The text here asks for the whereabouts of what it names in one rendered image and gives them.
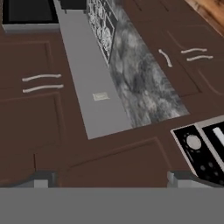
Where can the brown panelled cupboard door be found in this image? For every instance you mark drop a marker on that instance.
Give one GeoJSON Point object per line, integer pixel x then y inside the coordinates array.
{"type": "Point", "coordinates": [116, 166]}

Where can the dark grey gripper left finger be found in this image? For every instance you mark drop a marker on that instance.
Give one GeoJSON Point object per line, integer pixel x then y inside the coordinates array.
{"type": "Point", "coordinates": [45, 176]}

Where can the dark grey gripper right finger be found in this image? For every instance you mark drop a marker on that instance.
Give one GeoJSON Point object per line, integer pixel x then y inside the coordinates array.
{"type": "Point", "coordinates": [178, 175]}

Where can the brown wall cupboard door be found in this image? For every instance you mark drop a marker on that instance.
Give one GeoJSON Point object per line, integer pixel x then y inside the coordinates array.
{"type": "Point", "coordinates": [26, 58]}
{"type": "Point", "coordinates": [29, 122]}

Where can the dark extractor hood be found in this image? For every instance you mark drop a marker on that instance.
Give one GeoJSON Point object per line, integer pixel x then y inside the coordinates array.
{"type": "Point", "coordinates": [73, 4]}

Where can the pale wall socket plate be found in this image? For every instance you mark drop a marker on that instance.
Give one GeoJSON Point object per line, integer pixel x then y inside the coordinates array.
{"type": "Point", "coordinates": [101, 96]}

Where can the black microwave with grey frame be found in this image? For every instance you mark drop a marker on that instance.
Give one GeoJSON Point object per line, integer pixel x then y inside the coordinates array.
{"type": "Point", "coordinates": [29, 10]}

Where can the black appliance with round knob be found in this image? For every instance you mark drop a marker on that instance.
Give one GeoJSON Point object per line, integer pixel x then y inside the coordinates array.
{"type": "Point", "coordinates": [201, 148]}

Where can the black hob with white rings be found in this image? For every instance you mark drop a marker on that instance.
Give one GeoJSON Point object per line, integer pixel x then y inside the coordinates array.
{"type": "Point", "coordinates": [102, 32]}

